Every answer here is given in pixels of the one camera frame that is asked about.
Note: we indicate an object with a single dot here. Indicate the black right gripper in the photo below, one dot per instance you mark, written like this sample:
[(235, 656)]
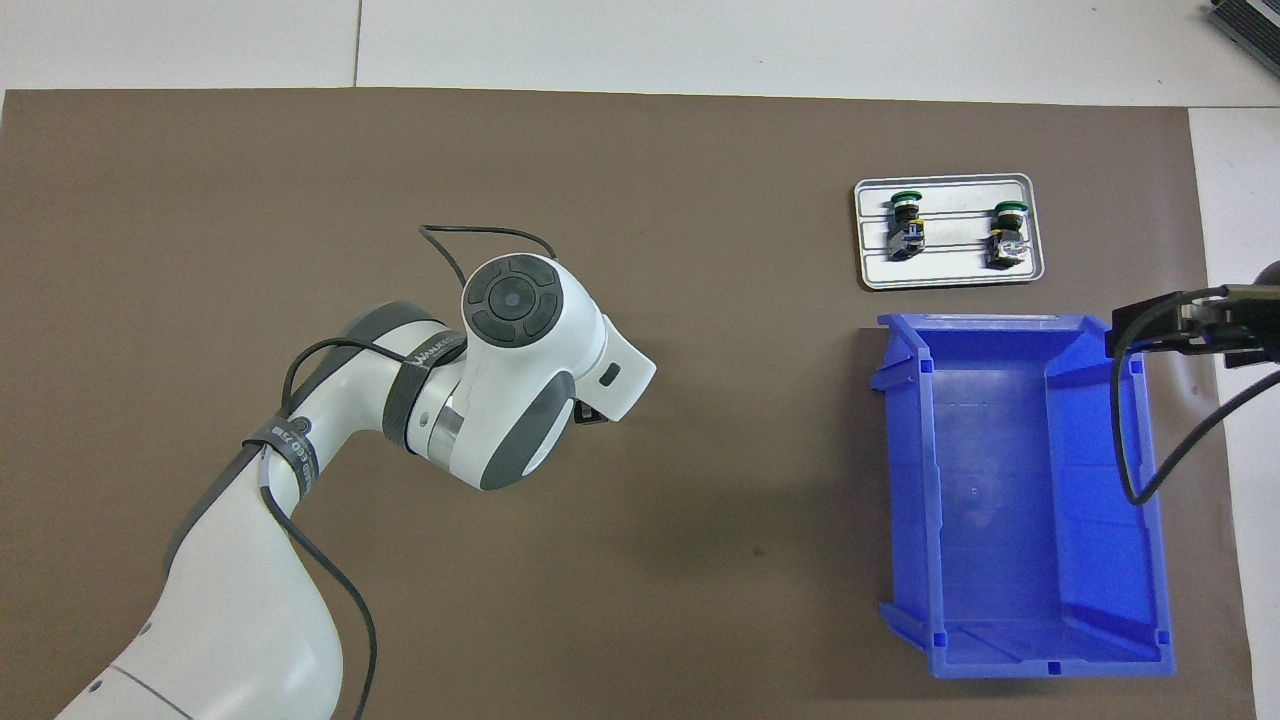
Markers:
[(1258, 320)]

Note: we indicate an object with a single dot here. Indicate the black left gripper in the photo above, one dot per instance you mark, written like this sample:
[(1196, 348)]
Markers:
[(592, 415)]

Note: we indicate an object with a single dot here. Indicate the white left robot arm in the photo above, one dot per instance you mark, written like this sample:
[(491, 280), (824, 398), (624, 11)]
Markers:
[(520, 370)]

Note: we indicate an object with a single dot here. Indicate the brown table mat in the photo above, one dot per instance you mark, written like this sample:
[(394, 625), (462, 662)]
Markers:
[(600, 600)]

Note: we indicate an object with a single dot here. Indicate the grey metal tray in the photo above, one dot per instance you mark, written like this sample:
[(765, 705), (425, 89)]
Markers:
[(955, 265)]

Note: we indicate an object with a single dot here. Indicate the blue plastic storage bin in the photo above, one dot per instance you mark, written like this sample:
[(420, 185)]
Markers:
[(1000, 500)]

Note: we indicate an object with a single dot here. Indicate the dark ribbed device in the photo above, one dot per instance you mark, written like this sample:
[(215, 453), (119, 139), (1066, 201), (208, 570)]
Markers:
[(1250, 25)]

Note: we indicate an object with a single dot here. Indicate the green push button switch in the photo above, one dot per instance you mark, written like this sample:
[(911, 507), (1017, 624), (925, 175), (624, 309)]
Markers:
[(907, 228), (1006, 240)]

